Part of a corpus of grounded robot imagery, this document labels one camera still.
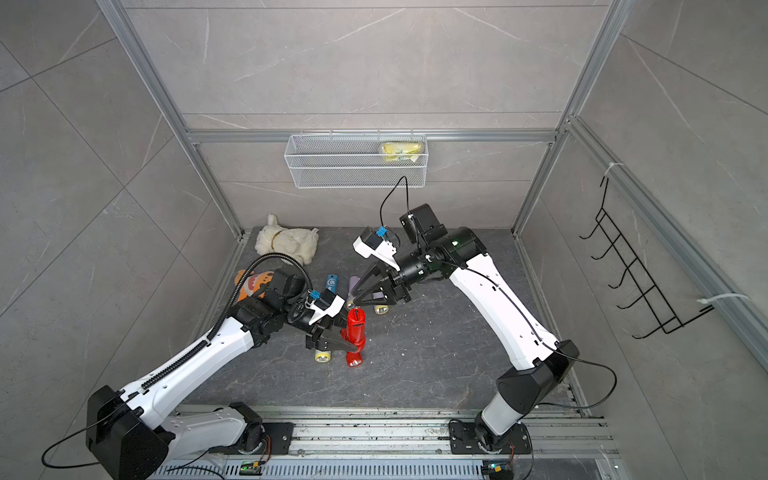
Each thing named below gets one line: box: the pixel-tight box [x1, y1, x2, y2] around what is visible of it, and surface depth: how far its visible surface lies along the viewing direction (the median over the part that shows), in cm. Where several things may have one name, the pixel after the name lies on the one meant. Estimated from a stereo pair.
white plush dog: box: [254, 213, 319, 265], surface depth 109 cm
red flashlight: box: [340, 307, 366, 367], surface depth 60 cm
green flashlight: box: [314, 350, 332, 363], surface depth 87 cm
